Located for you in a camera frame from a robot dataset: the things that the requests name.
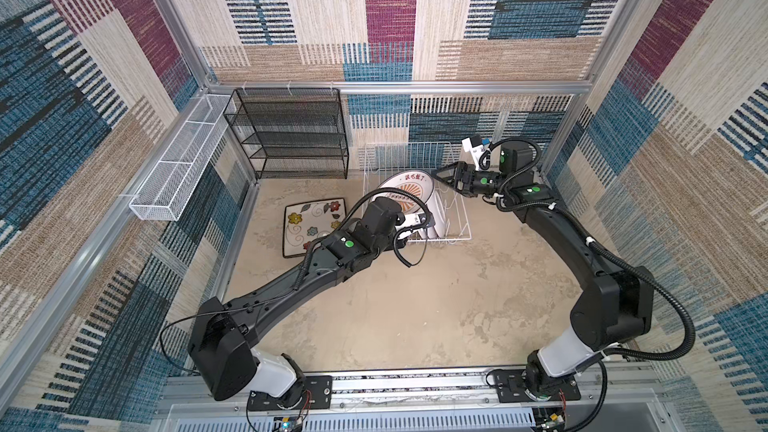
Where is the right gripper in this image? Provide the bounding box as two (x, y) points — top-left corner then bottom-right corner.
(430, 162), (510, 197)

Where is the white round plate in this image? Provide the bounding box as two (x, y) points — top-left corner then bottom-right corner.
(427, 190), (448, 239)
(379, 170), (438, 239)

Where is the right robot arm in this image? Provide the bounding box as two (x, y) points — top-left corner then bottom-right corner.
(431, 136), (654, 400)

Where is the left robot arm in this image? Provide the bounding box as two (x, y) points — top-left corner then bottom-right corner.
(188, 187), (434, 408)

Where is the black mesh shelf rack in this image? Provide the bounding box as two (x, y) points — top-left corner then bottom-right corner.
(224, 88), (349, 180)

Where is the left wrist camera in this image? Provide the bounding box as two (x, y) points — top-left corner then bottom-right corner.
(405, 212), (437, 235)

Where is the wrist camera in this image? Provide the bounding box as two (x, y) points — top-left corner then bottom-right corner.
(405, 212), (437, 235)
(461, 135), (492, 171)

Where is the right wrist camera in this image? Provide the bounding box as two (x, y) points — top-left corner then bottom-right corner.
(461, 135), (492, 171)

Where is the white wire dish rack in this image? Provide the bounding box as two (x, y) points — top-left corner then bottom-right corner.
(358, 142), (472, 243)

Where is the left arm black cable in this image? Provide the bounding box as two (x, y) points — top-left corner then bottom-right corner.
(338, 187), (434, 269)

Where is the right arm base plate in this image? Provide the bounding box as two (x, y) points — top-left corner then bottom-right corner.
(485, 368), (582, 403)

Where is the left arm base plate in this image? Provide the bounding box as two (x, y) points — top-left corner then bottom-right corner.
(246, 375), (333, 412)

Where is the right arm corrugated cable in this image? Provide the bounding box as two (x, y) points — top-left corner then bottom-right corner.
(478, 136), (697, 432)

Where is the white mesh wall basket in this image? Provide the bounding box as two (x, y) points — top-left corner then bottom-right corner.
(129, 94), (230, 222)

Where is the aluminium mounting rail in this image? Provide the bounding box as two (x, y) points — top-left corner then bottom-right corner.
(150, 362), (684, 431)

